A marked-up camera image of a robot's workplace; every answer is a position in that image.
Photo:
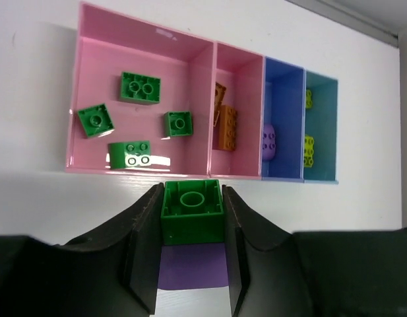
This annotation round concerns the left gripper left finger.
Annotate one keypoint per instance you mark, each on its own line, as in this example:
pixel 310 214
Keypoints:
pixel 111 270

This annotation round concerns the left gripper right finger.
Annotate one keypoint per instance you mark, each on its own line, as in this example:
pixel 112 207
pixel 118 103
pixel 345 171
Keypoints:
pixel 272 272

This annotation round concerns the purple flower brick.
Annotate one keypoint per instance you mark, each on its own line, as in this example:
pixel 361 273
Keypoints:
pixel 193 222

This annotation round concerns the green yellow orange brick stack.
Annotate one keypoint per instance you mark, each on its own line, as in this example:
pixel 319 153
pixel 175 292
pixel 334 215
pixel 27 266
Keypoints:
pixel 95 121

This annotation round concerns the small purple green brick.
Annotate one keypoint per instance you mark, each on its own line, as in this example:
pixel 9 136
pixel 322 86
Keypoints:
pixel 227 124

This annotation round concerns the curved green brick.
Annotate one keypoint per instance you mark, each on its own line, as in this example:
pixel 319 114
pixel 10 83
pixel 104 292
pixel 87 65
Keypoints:
pixel 129 154

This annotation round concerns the lime green brick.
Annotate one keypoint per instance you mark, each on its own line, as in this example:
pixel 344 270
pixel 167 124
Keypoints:
pixel 308 151

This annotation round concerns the light blue bin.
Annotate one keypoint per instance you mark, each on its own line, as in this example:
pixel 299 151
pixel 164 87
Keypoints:
pixel 321 124

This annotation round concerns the dark green brick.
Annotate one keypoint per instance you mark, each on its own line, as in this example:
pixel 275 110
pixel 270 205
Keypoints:
pixel 178 124

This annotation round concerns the lime square brick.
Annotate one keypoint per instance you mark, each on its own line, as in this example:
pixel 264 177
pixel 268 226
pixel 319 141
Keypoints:
pixel 308 99

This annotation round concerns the green rectangular brick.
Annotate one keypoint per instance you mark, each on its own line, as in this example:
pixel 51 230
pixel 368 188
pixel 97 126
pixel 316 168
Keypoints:
pixel 139 89

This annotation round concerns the dark blue bin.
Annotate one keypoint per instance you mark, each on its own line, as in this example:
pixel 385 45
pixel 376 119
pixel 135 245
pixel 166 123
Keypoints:
pixel 284 87

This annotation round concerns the orange flat brick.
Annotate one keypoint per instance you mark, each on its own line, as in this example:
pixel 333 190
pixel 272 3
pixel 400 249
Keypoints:
pixel 220 91

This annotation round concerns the small pink bin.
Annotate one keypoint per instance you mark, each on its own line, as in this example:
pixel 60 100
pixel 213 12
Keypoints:
pixel 241 73

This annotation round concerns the large pink bin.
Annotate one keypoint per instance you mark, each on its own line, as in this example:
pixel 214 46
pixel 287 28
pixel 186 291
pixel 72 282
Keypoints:
pixel 109 43

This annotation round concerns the aluminium frame rail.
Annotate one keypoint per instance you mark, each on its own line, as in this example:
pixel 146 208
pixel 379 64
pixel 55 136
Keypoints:
pixel 383 20

